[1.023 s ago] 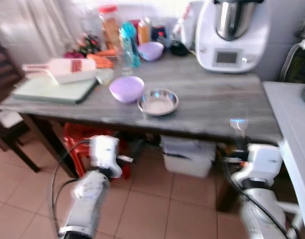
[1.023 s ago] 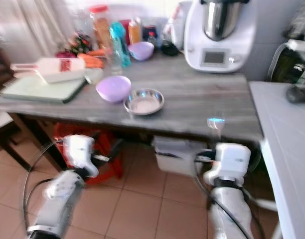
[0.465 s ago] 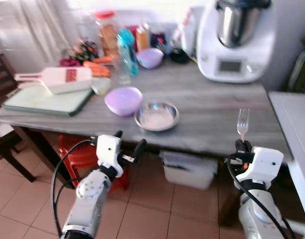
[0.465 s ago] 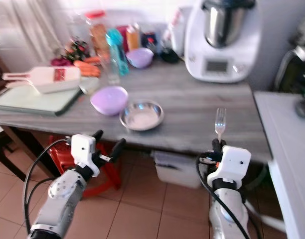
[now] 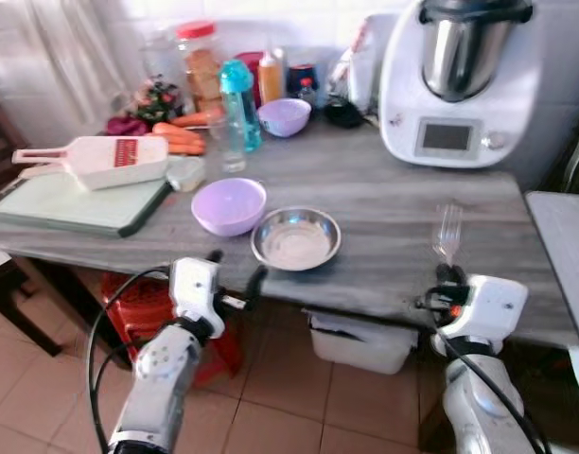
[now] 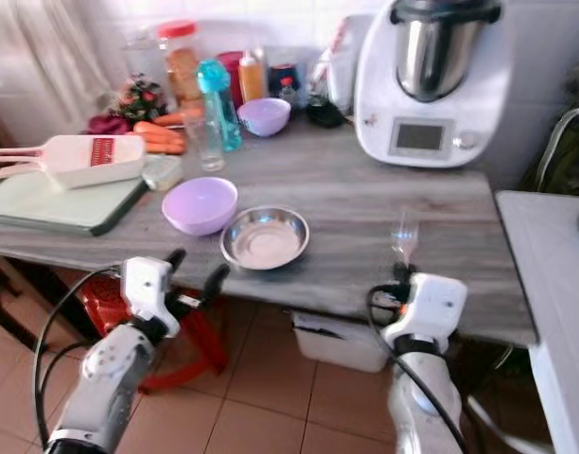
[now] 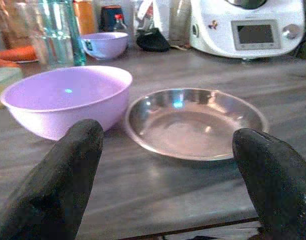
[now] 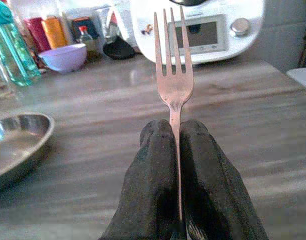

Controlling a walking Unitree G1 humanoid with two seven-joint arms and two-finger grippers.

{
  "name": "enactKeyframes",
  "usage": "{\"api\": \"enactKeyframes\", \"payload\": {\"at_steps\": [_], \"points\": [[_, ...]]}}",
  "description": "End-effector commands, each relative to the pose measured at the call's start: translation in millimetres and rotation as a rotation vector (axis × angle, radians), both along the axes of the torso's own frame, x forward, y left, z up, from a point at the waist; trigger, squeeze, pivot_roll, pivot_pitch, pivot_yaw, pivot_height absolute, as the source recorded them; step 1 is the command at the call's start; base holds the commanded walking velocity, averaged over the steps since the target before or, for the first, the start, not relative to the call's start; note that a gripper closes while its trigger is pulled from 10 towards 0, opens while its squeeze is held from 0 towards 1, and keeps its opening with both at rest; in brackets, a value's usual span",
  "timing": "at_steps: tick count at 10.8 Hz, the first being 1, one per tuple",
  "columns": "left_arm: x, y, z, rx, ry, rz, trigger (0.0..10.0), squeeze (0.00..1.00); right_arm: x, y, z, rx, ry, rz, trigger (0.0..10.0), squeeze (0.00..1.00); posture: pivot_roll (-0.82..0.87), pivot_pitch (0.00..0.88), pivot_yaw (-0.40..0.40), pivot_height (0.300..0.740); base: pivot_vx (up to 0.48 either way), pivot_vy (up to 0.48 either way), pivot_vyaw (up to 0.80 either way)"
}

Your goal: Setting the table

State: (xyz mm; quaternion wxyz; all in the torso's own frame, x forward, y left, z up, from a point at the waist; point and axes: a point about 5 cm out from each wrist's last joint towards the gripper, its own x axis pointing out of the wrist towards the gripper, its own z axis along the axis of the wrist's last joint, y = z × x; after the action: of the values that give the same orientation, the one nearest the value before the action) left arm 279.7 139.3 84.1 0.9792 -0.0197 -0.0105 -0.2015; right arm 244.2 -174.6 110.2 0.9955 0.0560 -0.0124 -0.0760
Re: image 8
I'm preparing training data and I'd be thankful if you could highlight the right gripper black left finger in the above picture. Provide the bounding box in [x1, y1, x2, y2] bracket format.
[99, 119, 187, 240]

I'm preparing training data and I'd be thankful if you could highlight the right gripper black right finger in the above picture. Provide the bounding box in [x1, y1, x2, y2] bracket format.
[178, 119, 269, 240]

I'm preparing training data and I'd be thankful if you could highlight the metal fork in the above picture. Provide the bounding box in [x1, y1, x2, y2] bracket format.
[153, 5, 195, 223]

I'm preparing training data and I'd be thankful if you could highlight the round metal plate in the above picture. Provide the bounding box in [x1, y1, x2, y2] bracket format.
[0, 112, 56, 194]

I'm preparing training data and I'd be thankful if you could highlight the white flat surface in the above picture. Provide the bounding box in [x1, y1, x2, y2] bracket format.
[286, 66, 306, 94]

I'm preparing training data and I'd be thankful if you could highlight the black rounded object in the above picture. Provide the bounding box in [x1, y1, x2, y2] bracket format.
[102, 36, 137, 61]

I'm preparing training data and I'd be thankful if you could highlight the small purple bowl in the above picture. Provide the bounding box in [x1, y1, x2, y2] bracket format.
[37, 43, 88, 74]

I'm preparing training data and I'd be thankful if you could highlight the white kitchen food processor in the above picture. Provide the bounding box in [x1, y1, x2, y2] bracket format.
[129, 0, 265, 66]

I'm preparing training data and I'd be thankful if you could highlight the small red capped bottle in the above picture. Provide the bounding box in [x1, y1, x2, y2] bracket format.
[77, 25, 94, 52]

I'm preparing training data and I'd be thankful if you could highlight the orange bottle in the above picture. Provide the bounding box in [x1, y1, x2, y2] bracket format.
[41, 15, 69, 50]

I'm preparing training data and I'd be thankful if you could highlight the pink lidded container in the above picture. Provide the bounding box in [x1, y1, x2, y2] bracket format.
[23, 17, 52, 54]

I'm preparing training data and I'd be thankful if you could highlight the teal water bottle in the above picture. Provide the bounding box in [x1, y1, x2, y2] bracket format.
[0, 0, 43, 87]

